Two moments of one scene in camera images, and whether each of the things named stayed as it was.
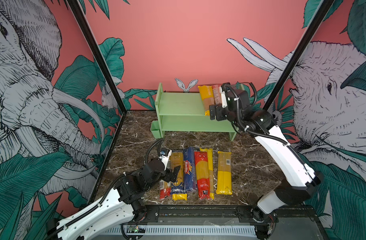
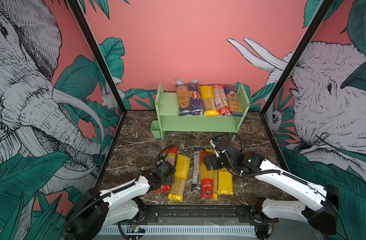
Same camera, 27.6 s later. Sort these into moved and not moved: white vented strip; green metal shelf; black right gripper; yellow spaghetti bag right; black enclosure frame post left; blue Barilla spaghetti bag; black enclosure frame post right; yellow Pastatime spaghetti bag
Moved: blue Barilla spaghetti bag; black right gripper
Not moved: white vented strip; black enclosure frame post right; yellow spaghetti bag right; yellow Pastatime spaghetti bag; black enclosure frame post left; green metal shelf
